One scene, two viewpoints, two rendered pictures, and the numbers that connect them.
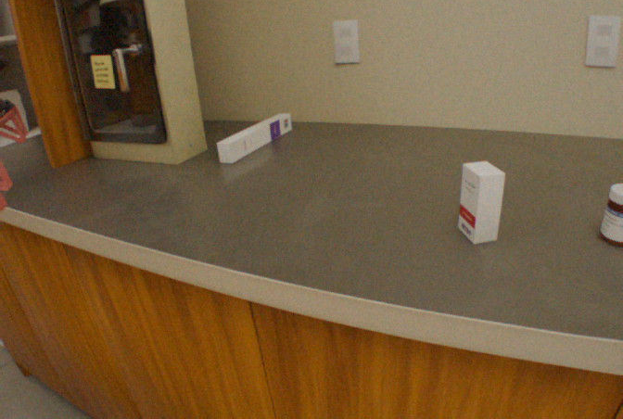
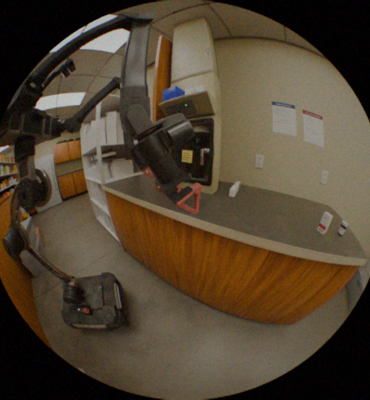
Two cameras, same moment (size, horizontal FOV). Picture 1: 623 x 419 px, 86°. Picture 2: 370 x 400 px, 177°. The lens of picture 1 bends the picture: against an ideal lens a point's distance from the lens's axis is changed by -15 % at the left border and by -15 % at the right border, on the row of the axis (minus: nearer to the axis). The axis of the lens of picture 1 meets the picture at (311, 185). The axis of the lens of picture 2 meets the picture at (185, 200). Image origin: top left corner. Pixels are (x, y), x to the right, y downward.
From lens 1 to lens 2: 41 cm
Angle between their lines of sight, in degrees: 6
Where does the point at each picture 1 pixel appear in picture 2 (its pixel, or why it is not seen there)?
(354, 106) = (258, 182)
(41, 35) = not seen: hidden behind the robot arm
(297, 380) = (268, 275)
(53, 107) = not seen: hidden behind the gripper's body
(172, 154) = (211, 190)
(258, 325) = (267, 259)
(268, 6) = (234, 145)
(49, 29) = not seen: hidden behind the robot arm
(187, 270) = (258, 241)
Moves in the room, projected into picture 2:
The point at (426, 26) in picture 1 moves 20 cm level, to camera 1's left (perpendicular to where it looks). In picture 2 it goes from (284, 162) to (265, 158)
